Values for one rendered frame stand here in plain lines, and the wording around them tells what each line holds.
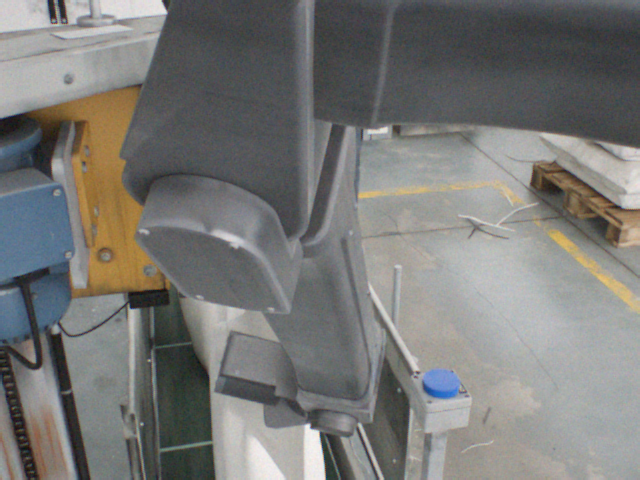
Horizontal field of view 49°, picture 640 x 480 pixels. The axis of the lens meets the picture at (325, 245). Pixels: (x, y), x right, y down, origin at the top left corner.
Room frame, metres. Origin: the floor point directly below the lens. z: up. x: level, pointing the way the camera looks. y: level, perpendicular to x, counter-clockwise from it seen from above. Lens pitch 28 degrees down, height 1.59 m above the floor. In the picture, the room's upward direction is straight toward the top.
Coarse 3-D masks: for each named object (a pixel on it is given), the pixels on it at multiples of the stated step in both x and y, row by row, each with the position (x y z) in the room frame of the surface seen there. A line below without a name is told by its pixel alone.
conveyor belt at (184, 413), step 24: (168, 312) 1.84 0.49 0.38; (168, 336) 1.71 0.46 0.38; (168, 360) 1.60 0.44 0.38; (192, 360) 1.60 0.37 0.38; (168, 384) 1.49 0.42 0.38; (192, 384) 1.49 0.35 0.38; (168, 408) 1.40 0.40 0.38; (192, 408) 1.40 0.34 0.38; (168, 432) 1.31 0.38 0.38; (192, 432) 1.31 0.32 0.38; (168, 456) 1.23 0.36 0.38; (192, 456) 1.23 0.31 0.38
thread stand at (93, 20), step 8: (88, 0) 0.92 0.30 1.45; (96, 0) 0.91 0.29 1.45; (96, 8) 0.91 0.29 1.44; (80, 16) 0.92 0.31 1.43; (88, 16) 0.92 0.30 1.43; (96, 16) 0.91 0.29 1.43; (104, 16) 0.92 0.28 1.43; (112, 16) 0.92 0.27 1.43; (80, 24) 0.90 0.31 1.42; (88, 24) 0.89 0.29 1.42; (96, 24) 0.90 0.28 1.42; (104, 24) 0.90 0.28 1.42; (112, 24) 0.91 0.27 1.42
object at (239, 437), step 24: (216, 336) 1.11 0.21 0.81; (264, 336) 0.87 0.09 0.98; (216, 360) 1.05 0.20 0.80; (216, 408) 0.97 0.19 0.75; (240, 408) 0.87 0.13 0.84; (216, 432) 0.96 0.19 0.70; (240, 432) 0.86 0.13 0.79; (264, 432) 0.79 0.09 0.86; (288, 432) 0.70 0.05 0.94; (312, 432) 0.86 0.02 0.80; (216, 456) 0.96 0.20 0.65; (240, 456) 0.85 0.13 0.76; (264, 456) 0.82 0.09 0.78; (288, 456) 0.71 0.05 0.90; (312, 456) 0.84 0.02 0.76
